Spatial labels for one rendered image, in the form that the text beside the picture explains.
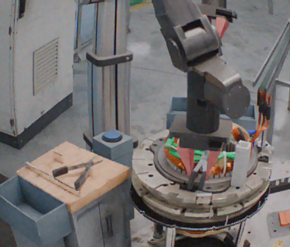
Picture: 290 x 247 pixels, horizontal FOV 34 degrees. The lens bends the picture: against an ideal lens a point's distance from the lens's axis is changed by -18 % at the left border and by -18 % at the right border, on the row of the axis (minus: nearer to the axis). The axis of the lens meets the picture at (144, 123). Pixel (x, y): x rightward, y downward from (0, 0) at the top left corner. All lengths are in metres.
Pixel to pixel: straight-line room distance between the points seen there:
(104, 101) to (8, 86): 1.88
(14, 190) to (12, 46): 2.13
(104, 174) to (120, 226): 0.16
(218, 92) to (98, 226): 0.49
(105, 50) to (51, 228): 0.61
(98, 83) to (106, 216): 0.45
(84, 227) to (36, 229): 0.16
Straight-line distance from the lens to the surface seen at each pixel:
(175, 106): 1.50
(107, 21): 1.44
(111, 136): 1.34
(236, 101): 0.80
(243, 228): 1.17
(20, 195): 1.18
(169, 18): 0.80
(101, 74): 1.47
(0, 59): 3.32
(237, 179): 1.04
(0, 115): 3.51
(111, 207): 1.19
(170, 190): 1.04
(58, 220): 1.05
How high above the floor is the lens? 1.66
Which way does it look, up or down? 26 degrees down
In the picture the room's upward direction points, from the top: straight up
